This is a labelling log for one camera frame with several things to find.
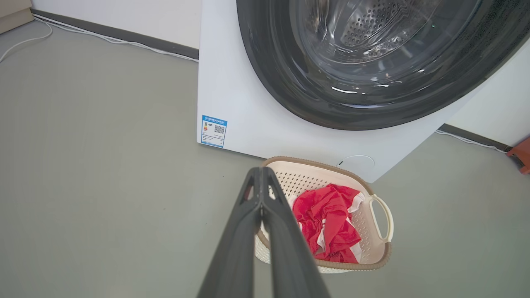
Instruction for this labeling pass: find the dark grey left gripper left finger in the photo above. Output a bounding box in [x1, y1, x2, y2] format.
[197, 167, 263, 298]

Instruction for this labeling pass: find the red garment with white trim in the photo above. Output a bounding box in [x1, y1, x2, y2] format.
[292, 183, 366, 264]

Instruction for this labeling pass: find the thin white cable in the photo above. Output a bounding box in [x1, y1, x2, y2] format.
[0, 14, 199, 63]
[435, 129, 508, 154]

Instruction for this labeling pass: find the cream perforated laundry basket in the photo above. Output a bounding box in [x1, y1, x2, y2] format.
[253, 156, 394, 274]

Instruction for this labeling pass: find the white front-load washing machine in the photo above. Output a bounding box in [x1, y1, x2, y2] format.
[197, 0, 530, 183]

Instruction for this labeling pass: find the red object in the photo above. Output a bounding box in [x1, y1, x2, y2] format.
[506, 137, 530, 174]

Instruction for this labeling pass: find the blue energy label sticker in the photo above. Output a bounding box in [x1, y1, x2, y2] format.
[201, 115, 228, 148]

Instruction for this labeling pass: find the beige cabinet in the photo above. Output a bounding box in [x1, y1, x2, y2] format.
[0, 0, 34, 34]

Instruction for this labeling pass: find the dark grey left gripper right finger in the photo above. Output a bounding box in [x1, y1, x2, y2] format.
[263, 167, 331, 298]

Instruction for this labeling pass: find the round white filter cover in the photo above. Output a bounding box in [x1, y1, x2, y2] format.
[337, 155, 375, 170]

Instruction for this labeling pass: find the dark round washing machine door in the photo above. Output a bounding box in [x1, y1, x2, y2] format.
[236, 0, 530, 131]

